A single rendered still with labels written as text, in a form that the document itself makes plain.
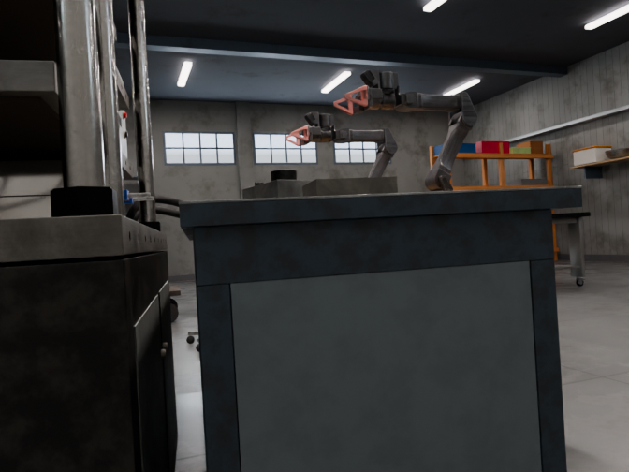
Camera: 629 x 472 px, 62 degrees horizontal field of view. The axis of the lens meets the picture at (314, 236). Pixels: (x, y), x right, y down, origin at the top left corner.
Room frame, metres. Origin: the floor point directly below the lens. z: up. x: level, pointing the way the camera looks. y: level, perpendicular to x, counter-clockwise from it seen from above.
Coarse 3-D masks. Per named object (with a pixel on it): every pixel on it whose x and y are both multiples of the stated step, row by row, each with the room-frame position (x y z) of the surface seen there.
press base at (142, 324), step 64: (128, 256) 1.04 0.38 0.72; (0, 320) 0.71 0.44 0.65; (64, 320) 0.73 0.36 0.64; (128, 320) 0.76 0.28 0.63; (0, 384) 0.71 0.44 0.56; (64, 384) 0.73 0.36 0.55; (128, 384) 0.75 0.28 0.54; (0, 448) 0.71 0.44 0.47; (64, 448) 0.73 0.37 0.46; (128, 448) 0.75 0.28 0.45
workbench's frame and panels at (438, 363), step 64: (512, 192) 0.89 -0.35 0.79; (576, 192) 0.92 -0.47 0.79; (256, 256) 0.81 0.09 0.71; (320, 256) 0.83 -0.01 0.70; (384, 256) 0.86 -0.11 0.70; (448, 256) 0.89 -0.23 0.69; (512, 256) 0.91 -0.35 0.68; (256, 320) 0.81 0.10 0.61; (320, 320) 0.84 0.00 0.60; (384, 320) 0.86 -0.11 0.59; (448, 320) 0.89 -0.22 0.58; (512, 320) 0.91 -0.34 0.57; (256, 384) 0.81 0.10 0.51; (320, 384) 0.83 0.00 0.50; (384, 384) 0.86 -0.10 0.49; (448, 384) 0.89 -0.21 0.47; (512, 384) 0.91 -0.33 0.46; (256, 448) 0.81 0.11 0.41; (320, 448) 0.83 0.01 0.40; (384, 448) 0.86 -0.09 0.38; (448, 448) 0.88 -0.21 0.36; (512, 448) 0.91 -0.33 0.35
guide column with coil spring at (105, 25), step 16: (96, 0) 1.17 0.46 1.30; (96, 16) 1.17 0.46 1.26; (112, 16) 1.20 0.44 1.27; (96, 32) 1.17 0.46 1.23; (112, 32) 1.19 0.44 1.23; (112, 48) 1.19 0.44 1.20; (112, 64) 1.19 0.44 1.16; (112, 80) 1.18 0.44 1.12; (112, 96) 1.18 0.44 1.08; (112, 112) 1.18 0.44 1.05; (112, 128) 1.18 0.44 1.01; (112, 144) 1.18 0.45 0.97; (112, 160) 1.18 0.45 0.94; (112, 176) 1.17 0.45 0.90
